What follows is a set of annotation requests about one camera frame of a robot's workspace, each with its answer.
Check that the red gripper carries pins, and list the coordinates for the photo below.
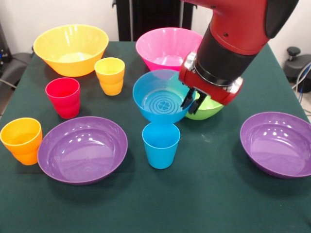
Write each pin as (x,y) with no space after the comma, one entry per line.
(206,88)

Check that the small blue plastic bowl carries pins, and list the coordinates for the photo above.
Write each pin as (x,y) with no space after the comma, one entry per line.
(158,114)

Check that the blue plastic cup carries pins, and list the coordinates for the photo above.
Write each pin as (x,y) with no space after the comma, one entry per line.
(160,155)

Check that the large pink plastic bowl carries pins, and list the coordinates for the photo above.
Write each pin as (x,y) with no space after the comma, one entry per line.
(160,48)

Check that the yellow orange plastic cup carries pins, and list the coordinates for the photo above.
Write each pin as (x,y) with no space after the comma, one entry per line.
(110,82)

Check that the shallow purple plastic bowl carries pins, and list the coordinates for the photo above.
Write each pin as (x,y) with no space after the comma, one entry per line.
(279,153)
(82,160)

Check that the red plastic cup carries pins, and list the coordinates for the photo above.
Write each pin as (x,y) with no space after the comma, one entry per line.
(64,104)

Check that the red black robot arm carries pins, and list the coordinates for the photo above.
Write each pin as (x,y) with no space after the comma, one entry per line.
(238,29)

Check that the green plastic bowl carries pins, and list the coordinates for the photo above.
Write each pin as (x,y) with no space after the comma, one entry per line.
(209,110)

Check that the dark green tablecloth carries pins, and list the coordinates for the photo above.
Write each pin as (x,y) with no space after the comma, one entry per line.
(184,206)

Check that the black stand with knob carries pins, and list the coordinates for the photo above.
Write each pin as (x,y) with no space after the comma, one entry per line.
(296,65)

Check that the large orange plastic bowl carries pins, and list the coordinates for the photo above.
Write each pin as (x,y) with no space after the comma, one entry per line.
(70,66)

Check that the black grey chair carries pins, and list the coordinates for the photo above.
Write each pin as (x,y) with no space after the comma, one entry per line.
(14,68)

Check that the black equipment box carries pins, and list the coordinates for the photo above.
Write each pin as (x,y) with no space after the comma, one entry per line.
(3,48)

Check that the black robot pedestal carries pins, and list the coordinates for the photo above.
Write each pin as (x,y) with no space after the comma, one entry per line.
(155,17)

